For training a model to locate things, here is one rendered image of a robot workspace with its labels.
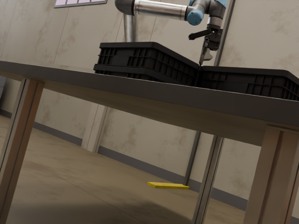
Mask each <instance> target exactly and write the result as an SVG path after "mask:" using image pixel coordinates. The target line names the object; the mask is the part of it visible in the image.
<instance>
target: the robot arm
mask: <svg viewBox="0 0 299 224"><path fill-rule="evenodd" d="M114 3H115V6H116V8H117V9H118V10H119V11H120V12H122V13H123V19H124V38H125V42H138V14H140V15H146V16H154V17H161V18H167V19H174V20H182V21H188V23H189V24H191V25H193V26H196V25H199V24H200V23H201V21H202V20H203V17H204V14H208V15H209V19H208V22H207V30H203V31H200V32H196V33H191V34H190V35H189V36H188V38H189V40H195V39H196V38H199V37H202V36H205V37H204V41H203V45H202V52H201V55H200V60H199V64H200V66H201V65H202V63H203V61H210V60H211V59H212V58H213V56H212V55H211V54H210V50H211V51H217V50H218V48H219V45H220V41H221V36H222V32H223V29H221V25H222V20H223V17H224V13H225V10H226V5H227V0H190V2H189V6H185V5H178V4H169V3H163V2H156V1H150V0H114ZM213 31H214V32H213Z"/></svg>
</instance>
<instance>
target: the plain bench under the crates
mask: <svg viewBox="0 0 299 224"><path fill-rule="evenodd" d="M0 76H3V77H7V78H10V79H13V80H17V81H20V82H21V84H20V88H19V91H18V95H17V98H16V102H15V106H14V109H13V112H12V117H11V120H10V123H9V127H8V131H7V134H6V137H5V141H4V145H3V148H2V152H1V155H0V224H6V221H7V217H8V213H9V210H10V207H11V203H12V199H13V196H14V192H15V189H16V184H17V181H18V178H19V174H20V170H21V167H22V163H23V160H24V156H25V153H26V149H27V145H28V141H29V138H30V135H31V131H32V127H33V124H34V120H35V117H36V113H37V110H38V106H39V102H40V98H41V95H42V92H43V89H44V88H45V89H48V90H51V91H55V92H59V93H62V94H65V95H68V96H73V97H76V98H79V99H82V100H86V101H90V102H93V103H96V104H100V105H104V106H107V107H110V108H114V109H117V110H121V111H124V112H128V113H131V114H134V115H138V116H142V117H145V118H148V119H152V120H155V121H159V122H162V123H166V124H170V125H175V126H179V127H182V128H187V129H191V130H195V131H199V132H203V133H207V134H211V135H214V137H213V141H212V144H211V148H210V153H209V156H208V160H207V164H206V168H205V172H204V176H203V179H202V184H201V188H200V192H199V195H198V200H197V203H196V207H195V211H194V216H193V219H192V224H204V220H205V216H206V212H207V208H208V204H209V201H210V196H211V192H212V188H213V185H214V180H215V176H216V172H217V169H218V164H219V161H220V157H221V153H222V148H223V145H224V141H225V138H227V139H231V140H236V141H240V142H244V143H248V144H252V145H256V146H260V147H261V151H260V154H259V159H258V163H257V167H256V170H255V176H254V179H253V183H252V187H251V192H250V195H249V199H248V203H247V207H246V211H245V216H244V219H243V223H242V224H290V220H291V215H292V212H293V208H294V204H295V199H296V195H297V191H298V187H299V101H293V100H284V99H278V98H271V97H264V96H255V95H248V94H242V93H235V92H226V91H219V90H213V89H206V88H197V87H190V86H184V85H177V84H168V83H161V82H154V81H148V80H139V79H132V78H125V77H118V76H109V75H103V74H96V73H90V72H80V71H74V70H67V69H60V68H51V67H45V66H38V65H31V64H22V63H15V62H9V61H2V60H0Z"/></svg>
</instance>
